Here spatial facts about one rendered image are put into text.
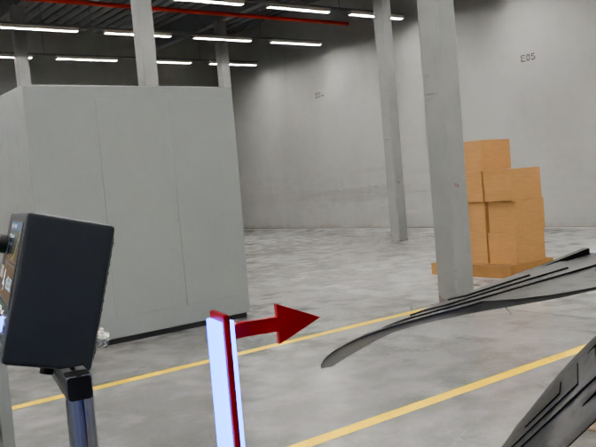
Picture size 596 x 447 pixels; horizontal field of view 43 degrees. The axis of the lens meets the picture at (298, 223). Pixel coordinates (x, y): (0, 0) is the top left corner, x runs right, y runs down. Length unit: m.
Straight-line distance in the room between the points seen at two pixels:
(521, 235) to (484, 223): 0.46
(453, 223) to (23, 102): 3.80
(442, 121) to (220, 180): 2.15
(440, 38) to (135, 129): 2.81
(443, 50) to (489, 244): 2.91
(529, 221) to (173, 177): 4.19
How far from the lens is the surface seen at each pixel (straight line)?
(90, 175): 6.69
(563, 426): 0.74
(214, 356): 0.44
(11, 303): 0.99
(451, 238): 6.87
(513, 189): 8.83
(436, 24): 6.96
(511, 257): 8.89
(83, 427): 0.98
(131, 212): 6.82
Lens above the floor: 1.26
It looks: 3 degrees down
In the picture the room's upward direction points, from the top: 5 degrees counter-clockwise
